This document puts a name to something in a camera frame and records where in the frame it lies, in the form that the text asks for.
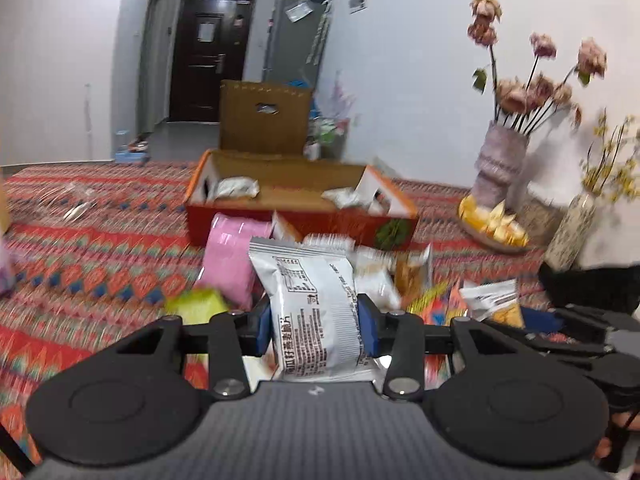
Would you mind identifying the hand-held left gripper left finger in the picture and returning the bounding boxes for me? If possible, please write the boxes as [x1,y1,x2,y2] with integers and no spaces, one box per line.
[116,302,273,402]

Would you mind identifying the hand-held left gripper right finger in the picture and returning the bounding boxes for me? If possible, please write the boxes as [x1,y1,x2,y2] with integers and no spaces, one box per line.
[356,294,523,402]

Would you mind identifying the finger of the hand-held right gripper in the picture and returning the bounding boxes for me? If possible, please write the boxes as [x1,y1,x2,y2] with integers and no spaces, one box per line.
[521,306,640,333]
[520,335,616,358]

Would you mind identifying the white snack packet black print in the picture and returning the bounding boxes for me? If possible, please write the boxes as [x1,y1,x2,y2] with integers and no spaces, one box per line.
[248,236,381,383]

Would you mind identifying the pink snack packet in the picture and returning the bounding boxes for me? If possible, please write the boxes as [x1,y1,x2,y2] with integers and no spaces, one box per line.
[202,212,275,311]

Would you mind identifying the red cardboard box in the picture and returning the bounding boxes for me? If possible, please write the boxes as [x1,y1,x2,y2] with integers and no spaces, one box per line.
[184,79,420,251]

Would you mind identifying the person's right hand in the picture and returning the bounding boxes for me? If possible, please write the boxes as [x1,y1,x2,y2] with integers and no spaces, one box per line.
[597,405,640,476]

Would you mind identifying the black cloth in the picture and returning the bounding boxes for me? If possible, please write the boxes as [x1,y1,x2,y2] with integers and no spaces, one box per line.
[537,262,640,313]

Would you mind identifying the beige snack packet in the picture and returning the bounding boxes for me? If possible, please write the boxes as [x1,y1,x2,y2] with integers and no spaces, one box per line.
[350,247,402,309]

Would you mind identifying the clear brown snack packet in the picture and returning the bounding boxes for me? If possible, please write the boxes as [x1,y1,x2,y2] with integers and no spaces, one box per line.
[395,244,434,302]

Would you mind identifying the lime green snack packet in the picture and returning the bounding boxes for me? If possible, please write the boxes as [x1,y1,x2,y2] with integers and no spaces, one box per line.
[164,287,230,326]

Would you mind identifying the speckled white vase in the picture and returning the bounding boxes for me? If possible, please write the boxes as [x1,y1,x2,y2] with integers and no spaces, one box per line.
[544,191,598,271]

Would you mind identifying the white and yellow snack packet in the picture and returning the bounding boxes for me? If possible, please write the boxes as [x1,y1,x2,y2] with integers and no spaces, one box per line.
[459,279,524,331]

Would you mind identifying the orange snack packet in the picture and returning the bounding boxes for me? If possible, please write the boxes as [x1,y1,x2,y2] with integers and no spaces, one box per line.
[271,211,304,244]

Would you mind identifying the woven placemat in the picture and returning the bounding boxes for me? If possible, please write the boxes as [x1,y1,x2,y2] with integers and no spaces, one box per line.
[515,194,567,247]

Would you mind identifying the white crumpled snack packet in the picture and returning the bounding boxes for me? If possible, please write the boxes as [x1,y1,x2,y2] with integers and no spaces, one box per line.
[214,176,261,202]
[321,187,364,210]

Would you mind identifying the wooden plate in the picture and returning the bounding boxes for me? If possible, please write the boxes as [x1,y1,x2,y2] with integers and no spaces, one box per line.
[457,195,532,254]

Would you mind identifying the heap of yellow snack packets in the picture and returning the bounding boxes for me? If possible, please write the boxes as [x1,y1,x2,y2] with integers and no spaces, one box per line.
[459,196,530,248]

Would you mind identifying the yellow flower branches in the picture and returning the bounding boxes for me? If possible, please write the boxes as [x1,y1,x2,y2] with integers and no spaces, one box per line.
[580,110,640,206]

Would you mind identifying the red patterned tablecloth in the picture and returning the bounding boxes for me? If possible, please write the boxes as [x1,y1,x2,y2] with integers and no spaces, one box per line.
[0,160,566,476]

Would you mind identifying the purple ribbed vase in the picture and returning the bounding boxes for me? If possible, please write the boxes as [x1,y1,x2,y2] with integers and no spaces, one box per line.
[470,121,531,209]

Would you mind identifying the cluttered small shelf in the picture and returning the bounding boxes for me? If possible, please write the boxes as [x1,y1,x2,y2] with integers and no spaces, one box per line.
[304,105,351,161]

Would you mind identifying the blue floor item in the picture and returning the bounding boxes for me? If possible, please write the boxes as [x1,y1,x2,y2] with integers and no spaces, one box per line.
[114,130,152,163]

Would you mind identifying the clear plastic wrapper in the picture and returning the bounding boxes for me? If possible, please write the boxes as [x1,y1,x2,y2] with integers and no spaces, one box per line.
[35,182,101,221]

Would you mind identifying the purple artificial flowers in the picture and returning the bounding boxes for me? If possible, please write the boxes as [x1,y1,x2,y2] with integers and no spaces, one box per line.
[325,75,359,122]

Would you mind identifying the dried pink rose bouquet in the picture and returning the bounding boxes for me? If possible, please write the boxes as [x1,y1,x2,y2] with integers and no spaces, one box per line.
[467,0,608,136]

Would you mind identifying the dark brown door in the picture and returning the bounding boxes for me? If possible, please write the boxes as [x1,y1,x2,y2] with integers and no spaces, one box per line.
[167,0,257,125]

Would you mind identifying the pink purple bag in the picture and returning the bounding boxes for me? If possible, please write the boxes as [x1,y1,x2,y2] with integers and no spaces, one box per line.
[0,240,18,296]

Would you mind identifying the grey refrigerator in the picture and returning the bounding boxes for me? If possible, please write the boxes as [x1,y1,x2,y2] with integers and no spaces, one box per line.
[261,0,333,92]

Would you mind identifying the orange cardboard panel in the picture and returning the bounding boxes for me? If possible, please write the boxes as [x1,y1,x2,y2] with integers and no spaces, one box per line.
[0,175,12,233]

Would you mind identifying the grey side door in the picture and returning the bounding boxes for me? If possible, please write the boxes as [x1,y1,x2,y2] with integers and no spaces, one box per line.
[137,0,169,133]

